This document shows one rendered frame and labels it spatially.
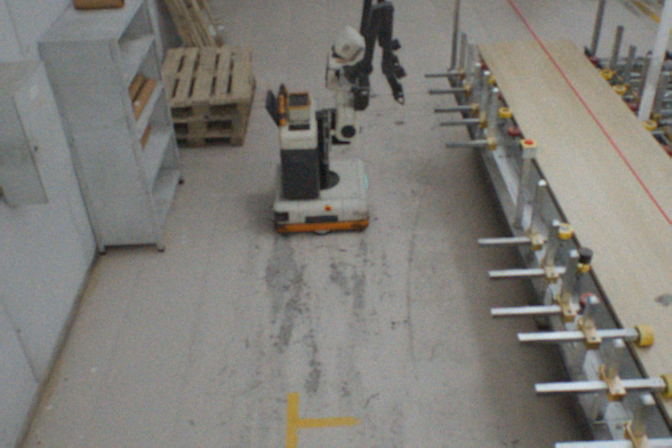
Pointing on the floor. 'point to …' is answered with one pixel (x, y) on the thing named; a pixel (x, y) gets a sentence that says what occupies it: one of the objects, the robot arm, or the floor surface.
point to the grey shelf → (114, 118)
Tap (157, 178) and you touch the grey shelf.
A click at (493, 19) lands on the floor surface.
